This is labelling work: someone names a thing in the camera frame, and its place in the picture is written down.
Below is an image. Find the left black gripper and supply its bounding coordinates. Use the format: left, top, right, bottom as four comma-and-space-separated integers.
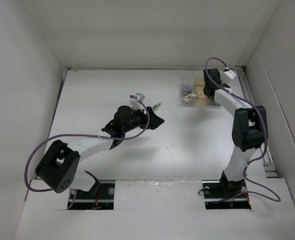
122, 105, 163, 134

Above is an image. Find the green grey pen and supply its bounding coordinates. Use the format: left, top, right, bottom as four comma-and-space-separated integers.
151, 102, 162, 112

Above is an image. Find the clear jar of paper clips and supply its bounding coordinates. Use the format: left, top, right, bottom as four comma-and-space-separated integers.
182, 83, 194, 96

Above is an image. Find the clear small staples box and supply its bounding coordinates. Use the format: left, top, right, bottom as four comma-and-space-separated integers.
182, 97, 195, 105

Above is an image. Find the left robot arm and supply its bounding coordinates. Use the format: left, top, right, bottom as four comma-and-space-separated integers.
29, 105, 154, 199

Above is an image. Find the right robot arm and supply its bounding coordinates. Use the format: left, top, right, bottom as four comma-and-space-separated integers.
203, 68, 268, 197

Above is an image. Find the wooden tray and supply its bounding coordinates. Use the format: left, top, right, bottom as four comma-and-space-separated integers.
195, 77, 210, 106

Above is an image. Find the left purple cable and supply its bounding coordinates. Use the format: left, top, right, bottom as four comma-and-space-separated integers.
24, 94, 152, 210

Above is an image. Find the purple cable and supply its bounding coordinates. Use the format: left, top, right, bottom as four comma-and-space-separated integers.
202, 56, 281, 203
24, 94, 152, 210

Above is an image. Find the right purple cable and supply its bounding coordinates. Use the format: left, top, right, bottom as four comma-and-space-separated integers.
202, 56, 281, 203

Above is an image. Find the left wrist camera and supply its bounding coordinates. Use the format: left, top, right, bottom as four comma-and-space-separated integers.
129, 93, 145, 111

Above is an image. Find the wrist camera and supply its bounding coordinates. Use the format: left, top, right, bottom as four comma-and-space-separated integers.
129, 93, 145, 111
223, 68, 237, 80

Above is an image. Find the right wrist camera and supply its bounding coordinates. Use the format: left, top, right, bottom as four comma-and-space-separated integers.
223, 68, 237, 80

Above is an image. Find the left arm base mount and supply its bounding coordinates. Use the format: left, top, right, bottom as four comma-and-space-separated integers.
67, 171, 116, 211

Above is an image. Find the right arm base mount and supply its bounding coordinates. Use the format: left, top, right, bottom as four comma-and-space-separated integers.
198, 174, 251, 210

